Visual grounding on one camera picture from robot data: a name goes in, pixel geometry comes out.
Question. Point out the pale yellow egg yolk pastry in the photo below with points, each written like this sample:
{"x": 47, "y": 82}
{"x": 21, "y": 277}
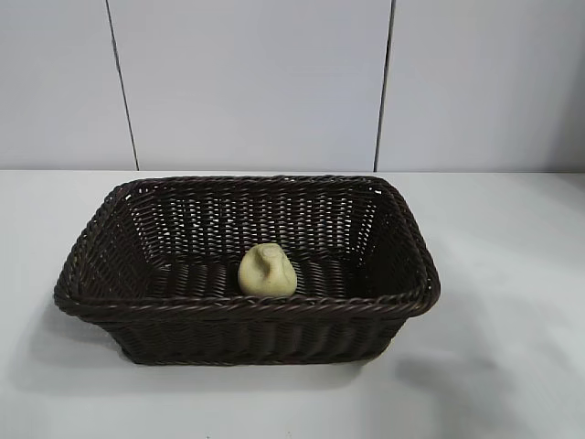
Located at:
{"x": 267, "y": 274}

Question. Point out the dark brown wicker basket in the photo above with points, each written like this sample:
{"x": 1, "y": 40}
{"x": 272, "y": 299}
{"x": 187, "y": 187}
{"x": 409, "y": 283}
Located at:
{"x": 183, "y": 329}

